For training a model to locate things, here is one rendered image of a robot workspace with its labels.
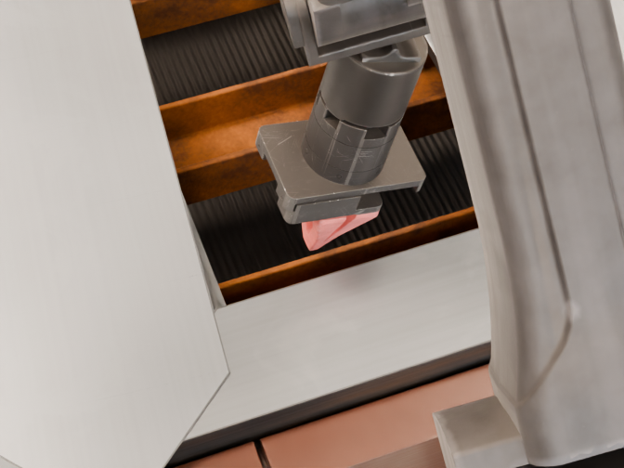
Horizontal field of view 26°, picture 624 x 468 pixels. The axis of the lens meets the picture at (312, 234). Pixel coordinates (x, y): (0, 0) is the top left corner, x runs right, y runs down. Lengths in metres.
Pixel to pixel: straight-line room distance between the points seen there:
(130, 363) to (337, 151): 0.20
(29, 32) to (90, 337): 0.30
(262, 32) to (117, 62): 0.45
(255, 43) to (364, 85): 0.69
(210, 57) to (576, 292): 1.13
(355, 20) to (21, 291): 0.33
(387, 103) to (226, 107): 0.43
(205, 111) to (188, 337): 0.36
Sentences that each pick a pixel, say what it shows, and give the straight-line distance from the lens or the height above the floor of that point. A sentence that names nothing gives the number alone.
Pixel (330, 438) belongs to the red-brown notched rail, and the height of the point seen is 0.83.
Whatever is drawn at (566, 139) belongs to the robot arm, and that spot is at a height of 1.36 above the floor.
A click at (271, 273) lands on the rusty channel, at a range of 1.11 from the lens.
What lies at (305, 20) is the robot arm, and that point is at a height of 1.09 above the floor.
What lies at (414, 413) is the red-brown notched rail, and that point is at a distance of 0.93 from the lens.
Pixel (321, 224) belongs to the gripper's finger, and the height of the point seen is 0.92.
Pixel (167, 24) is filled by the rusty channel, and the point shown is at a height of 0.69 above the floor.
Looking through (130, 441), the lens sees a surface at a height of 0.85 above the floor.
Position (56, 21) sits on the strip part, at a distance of 1.13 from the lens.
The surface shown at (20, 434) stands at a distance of 0.91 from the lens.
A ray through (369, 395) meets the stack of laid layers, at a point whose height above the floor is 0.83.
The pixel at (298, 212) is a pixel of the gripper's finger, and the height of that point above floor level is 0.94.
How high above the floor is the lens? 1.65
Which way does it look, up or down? 55 degrees down
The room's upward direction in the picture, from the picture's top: straight up
